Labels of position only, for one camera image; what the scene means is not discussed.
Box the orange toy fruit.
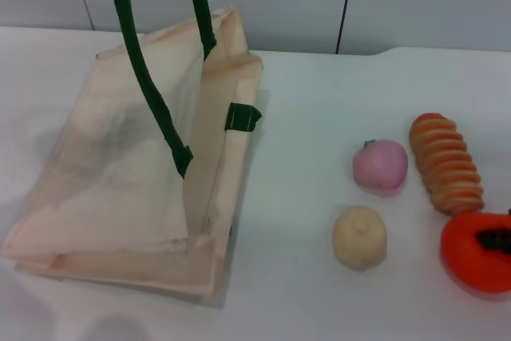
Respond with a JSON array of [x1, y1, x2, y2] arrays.
[[440, 212, 511, 292]]

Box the white handbag with green handles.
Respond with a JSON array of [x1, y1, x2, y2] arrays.
[[2, 0, 264, 298]]

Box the orange striped bread toy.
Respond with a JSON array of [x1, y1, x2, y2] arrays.
[[409, 112, 485, 215]]

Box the beige round bun toy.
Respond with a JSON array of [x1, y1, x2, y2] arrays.
[[331, 204, 387, 272]]

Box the pink peach toy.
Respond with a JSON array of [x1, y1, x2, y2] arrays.
[[351, 138, 409, 190]]

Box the thin black background cable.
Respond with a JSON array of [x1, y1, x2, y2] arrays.
[[334, 0, 357, 55]]

